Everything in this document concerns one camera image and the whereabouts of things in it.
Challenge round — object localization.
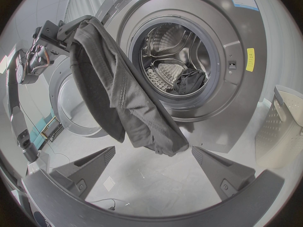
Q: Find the black garment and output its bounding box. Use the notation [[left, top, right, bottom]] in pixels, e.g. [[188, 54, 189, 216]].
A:
[[173, 68, 206, 95]]

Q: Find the washing machine door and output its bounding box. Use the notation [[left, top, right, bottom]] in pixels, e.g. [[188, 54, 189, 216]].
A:
[[48, 55, 114, 137]]

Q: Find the cream laundry basket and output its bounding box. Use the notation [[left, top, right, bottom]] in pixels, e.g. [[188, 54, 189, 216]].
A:
[[255, 85, 303, 169]]

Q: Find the white curtain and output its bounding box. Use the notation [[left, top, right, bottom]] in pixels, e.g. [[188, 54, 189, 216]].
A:
[[63, 0, 104, 24]]

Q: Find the dark grey garment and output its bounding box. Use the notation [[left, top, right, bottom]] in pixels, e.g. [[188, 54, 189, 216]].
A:
[[69, 18, 190, 157]]

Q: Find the black cable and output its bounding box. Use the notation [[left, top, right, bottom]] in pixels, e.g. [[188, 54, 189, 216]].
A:
[[93, 198, 130, 210]]

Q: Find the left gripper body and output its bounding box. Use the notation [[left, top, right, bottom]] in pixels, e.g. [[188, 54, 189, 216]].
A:
[[26, 33, 71, 76]]

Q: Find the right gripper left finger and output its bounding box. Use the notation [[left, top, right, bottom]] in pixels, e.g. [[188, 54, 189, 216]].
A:
[[50, 146, 116, 201]]

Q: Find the grey washing machine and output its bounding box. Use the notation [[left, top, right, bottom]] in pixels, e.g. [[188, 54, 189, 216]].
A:
[[94, 0, 269, 154]]

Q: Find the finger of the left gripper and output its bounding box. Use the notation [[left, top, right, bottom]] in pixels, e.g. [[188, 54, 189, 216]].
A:
[[57, 26, 80, 51], [38, 14, 95, 41]]

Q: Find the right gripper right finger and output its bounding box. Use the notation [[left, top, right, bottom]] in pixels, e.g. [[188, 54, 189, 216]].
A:
[[191, 146, 256, 202]]

